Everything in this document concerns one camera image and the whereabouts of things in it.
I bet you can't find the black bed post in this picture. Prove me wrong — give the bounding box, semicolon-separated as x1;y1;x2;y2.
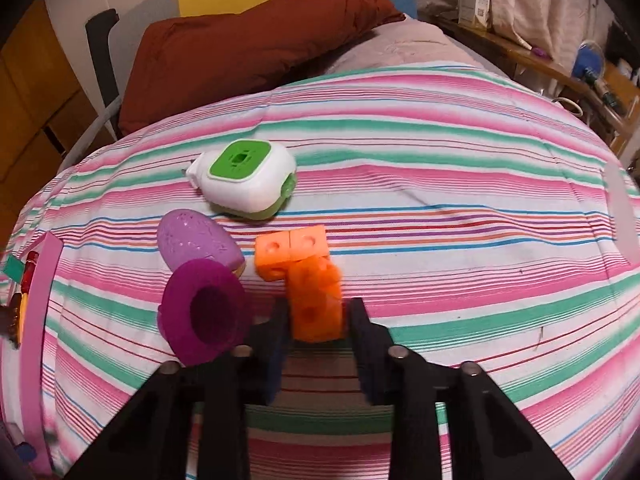
85;8;124;142

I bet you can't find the purple toy egg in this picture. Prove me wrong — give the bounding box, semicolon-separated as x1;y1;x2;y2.
156;209;246;277

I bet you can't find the brown pillow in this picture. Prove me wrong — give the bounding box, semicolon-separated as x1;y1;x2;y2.
119;0;407;137

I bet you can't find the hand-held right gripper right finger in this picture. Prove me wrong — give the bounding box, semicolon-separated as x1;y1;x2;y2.
347;298;576;480

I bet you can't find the red toy capsule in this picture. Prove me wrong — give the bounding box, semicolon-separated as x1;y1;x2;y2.
22;250;41;292

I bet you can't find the white carton box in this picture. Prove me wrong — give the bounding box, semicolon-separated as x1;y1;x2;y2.
457;0;494;29

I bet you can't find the pink rimmed white tray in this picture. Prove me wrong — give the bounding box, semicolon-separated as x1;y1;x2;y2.
0;232;66;477

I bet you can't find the green toy block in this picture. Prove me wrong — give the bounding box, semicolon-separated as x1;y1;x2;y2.
1;257;27;287

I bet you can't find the white device with green top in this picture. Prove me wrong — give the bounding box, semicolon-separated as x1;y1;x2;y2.
185;139;299;220

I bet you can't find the white bed rail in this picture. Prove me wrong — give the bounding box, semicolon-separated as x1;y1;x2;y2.
60;97;124;172

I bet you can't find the light orange toy cube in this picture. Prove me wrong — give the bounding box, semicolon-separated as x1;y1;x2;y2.
290;225;328;262

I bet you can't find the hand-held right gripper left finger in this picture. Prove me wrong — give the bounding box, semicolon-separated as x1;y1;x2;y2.
65;299;294;480

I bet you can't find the blue round object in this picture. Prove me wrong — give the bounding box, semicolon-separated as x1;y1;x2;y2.
572;40;607;82

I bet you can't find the wooden side table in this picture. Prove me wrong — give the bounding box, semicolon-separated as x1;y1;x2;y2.
434;12;640;157

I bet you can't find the magenta toy cup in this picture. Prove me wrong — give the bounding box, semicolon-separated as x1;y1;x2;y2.
157;258;252;367

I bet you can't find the beige bed sheet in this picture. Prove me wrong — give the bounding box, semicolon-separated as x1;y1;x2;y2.
285;15;497;87

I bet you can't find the white translucent strip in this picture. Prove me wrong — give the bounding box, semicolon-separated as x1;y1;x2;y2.
602;160;639;262

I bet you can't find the white cable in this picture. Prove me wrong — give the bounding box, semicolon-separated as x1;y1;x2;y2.
552;96;587;119

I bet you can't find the wooden wardrobe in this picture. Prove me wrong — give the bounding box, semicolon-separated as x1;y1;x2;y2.
0;0;109;241

